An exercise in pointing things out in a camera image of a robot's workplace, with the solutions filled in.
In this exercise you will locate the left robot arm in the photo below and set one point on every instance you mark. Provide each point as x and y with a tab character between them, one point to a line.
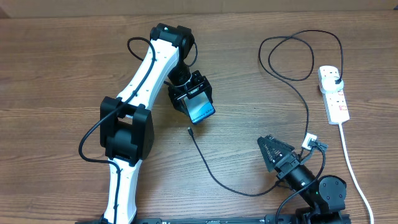
127	130

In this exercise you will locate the white charger plug adapter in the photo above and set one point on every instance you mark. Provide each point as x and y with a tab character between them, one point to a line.
330	85

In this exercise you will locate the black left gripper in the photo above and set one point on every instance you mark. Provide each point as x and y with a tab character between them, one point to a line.
201	84

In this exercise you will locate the cardboard wall panel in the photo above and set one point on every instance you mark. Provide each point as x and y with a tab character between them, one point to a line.
83	8

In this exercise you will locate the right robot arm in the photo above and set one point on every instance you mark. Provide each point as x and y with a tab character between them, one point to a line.
325	195

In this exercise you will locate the Samsung Galaxy smartphone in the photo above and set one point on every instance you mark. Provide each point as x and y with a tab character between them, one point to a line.
199	108

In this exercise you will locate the white power strip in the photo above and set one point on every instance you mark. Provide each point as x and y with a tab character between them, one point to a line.
335	103

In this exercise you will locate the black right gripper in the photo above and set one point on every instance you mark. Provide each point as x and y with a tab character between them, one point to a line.
283	151

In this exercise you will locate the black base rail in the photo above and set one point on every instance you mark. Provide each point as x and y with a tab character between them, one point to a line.
217	221

